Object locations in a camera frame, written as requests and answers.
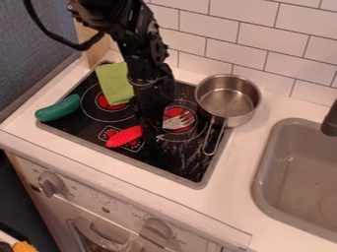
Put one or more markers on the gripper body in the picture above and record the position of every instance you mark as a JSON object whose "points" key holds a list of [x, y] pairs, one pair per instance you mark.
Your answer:
{"points": [[150, 98]]}

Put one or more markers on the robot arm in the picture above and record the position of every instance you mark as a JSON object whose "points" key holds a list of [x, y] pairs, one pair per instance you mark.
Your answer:
{"points": [[131, 29]]}

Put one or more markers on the green cloth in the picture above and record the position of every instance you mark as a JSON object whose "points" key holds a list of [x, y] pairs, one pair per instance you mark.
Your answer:
{"points": [[114, 82]]}

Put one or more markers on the toy stove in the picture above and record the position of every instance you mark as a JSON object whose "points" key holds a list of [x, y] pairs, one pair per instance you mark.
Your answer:
{"points": [[92, 118]]}

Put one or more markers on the silver pot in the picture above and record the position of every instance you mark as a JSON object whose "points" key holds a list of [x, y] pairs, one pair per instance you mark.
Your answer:
{"points": [[228, 98]]}

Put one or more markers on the green toy cucumber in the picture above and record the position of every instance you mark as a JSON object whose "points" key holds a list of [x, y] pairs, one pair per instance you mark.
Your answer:
{"points": [[57, 109]]}

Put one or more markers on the toy sink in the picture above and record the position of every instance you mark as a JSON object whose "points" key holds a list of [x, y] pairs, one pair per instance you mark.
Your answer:
{"points": [[294, 174]]}

